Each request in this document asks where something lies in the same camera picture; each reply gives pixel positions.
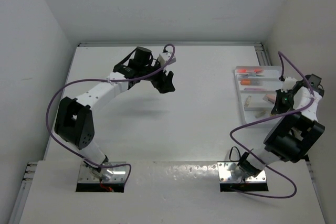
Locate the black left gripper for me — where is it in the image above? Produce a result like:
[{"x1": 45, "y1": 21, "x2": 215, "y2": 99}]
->
[{"x1": 139, "y1": 59, "x2": 174, "y2": 93}]

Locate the grey brown eraser block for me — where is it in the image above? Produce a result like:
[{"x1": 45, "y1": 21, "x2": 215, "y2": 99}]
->
[{"x1": 255, "y1": 111, "x2": 267, "y2": 119}]

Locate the white pink eraser box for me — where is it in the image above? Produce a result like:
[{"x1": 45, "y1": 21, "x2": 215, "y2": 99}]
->
[{"x1": 244, "y1": 95, "x2": 252, "y2": 108}]

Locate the orange capped grey marker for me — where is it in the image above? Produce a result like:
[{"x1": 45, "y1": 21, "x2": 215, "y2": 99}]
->
[{"x1": 240, "y1": 80, "x2": 262, "y2": 86}]

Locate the pink red highlighter pen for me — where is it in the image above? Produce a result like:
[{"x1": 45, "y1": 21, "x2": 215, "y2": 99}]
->
[{"x1": 236, "y1": 69, "x2": 263, "y2": 74}]

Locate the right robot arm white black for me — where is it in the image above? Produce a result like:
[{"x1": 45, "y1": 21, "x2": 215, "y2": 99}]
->
[{"x1": 236, "y1": 74, "x2": 325, "y2": 178}]

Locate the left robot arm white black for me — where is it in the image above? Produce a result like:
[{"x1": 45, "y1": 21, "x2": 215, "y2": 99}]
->
[{"x1": 54, "y1": 46, "x2": 176, "y2": 172}]

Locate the white compartment tray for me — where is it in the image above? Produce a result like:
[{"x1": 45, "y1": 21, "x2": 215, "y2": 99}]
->
[{"x1": 234, "y1": 66, "x2": 282, "y2": 124}]

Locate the pink purple highlighter pen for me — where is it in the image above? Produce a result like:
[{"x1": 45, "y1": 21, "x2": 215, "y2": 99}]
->
[{"x1": 244, "y1": 88, "x2": 265, "y2": 91}]

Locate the metal mounting plate right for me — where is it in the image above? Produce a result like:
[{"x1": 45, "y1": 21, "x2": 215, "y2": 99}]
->
[{"x1": 217, "y1": 161, "x2": 267, "y2": 185}]

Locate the metal mounting plate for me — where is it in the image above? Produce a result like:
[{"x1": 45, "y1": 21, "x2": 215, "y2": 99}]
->
[
  {"x1": 217, "y1": 161, "x2": 267, "y2": 185},
  {"x1": 78, "y1": 162, "x2": 127, "y2": 184}
]

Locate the metal mounting plate left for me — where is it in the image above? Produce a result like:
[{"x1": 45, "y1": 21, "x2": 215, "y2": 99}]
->
[{"x1": 78, "y1": 162, "x2": 127, "y2": 184}]

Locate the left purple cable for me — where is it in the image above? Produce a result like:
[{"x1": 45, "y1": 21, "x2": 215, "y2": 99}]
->
[{"x1": 46, "y1": 44, "x2": 176, "y2": 176}]

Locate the purple cable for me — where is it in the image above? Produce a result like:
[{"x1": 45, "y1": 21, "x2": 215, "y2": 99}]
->
[
  {"x1": 46, "y1": 44, "x2": 176, "y2": 176},
  {"x1": 229, "y1": 50, "x2": 322, "y2": 198}
]

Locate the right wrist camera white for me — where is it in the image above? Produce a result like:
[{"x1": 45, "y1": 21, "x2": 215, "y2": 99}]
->
[{"x1": 281, "y1": 77, "x2": 297, "y2": 92}]

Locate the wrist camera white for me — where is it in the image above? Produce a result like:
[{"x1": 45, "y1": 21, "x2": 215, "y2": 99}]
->
[
  {"x1": 281, "y1": 77, "x2": 297, "y2": 92},
  {"x1": 157, "y1": 52, "x2": 176, "y2": 67}
]

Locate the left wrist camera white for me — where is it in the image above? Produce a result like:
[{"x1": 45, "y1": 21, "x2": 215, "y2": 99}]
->
[{"x1": 157, "y1": 52, "x2": 176, "y2": 67}]

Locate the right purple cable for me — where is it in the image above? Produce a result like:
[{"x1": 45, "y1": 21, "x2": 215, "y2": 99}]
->
[{"x1": 229, "y1": 50, "x2": 322, "y2": 198}]

